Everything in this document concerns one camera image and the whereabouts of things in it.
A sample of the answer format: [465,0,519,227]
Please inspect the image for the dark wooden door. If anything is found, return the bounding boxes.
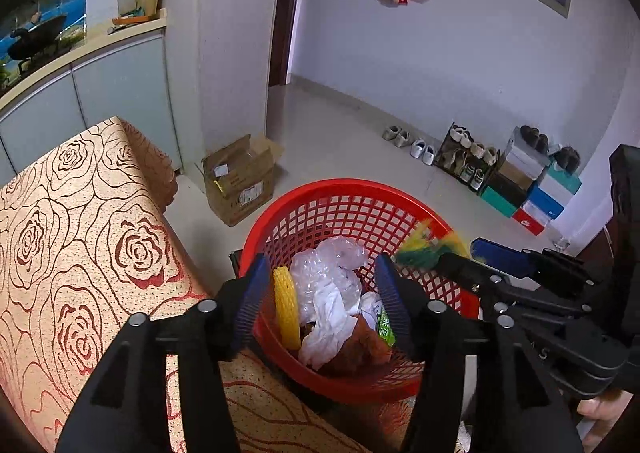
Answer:
[269,0,297,87]

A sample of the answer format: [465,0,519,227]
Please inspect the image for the white paper trash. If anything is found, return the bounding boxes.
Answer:
[298,283,382,371]

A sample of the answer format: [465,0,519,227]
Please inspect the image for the black wok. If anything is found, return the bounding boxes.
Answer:
[8,14,67,61]

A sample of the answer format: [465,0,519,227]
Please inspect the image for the clear plastic bag trash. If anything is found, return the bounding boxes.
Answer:
[290,236,369,325]

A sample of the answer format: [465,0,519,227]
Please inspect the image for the white shoes pair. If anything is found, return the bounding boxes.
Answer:
[410,139,435,166]

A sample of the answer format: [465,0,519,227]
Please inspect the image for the beige shoes pair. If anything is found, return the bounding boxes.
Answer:
[383,125,411,148]

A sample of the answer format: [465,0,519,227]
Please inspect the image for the rose pattern tablecloth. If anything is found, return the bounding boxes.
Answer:
[1,117,359,452]

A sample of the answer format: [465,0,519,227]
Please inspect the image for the green snack wrapper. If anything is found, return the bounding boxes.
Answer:
[378,308,396,348]

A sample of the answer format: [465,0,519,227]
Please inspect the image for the kitchen base cabinets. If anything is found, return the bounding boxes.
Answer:
[1,28,182,184]

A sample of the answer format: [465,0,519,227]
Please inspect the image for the red plastic mesh basket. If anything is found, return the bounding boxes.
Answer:
[240,178,451,404]

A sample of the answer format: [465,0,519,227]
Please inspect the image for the brown cardboard box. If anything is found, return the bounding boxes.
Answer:
[201,135,284,227]

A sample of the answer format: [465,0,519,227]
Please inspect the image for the brown cloth trash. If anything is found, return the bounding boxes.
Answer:
[320,315,393,377]

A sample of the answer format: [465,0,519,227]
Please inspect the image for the stacked shoe boxes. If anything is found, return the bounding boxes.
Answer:
[480,125,582,235]

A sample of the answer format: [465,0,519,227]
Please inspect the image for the green yellow scrub sponge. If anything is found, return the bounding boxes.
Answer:
[395,219,471,270]

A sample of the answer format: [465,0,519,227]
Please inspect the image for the black shoe rack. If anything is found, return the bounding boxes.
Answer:
[434,123,502,195]

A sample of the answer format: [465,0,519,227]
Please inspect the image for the person's right hand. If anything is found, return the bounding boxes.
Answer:
[577,389,632,452]

